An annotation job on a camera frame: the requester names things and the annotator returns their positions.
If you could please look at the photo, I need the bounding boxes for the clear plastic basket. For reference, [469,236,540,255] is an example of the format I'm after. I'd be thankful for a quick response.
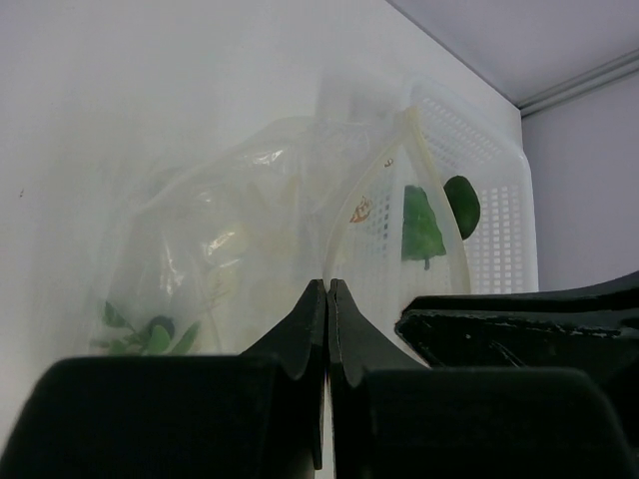
[334,78,538,339]

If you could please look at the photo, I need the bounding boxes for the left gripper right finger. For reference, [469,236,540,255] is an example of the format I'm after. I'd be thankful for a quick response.
[326,280,638,478]

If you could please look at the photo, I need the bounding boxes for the fake green bell pepper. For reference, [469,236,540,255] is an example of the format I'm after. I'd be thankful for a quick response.
[401,186,446,270]

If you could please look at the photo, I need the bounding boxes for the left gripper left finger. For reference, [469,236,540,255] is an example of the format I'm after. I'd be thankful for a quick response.
[1,280,325,478]

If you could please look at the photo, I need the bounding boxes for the clear zip top bag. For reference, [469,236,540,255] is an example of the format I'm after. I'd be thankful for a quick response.
[87,109,463,355]

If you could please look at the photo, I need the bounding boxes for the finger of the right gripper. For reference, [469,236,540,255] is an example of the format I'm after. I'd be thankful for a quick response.
[401,272,638,329]
[394,308,638,424]

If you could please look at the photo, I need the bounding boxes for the fake dark green vegetable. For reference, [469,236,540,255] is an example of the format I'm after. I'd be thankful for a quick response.
[443,176,481,240]

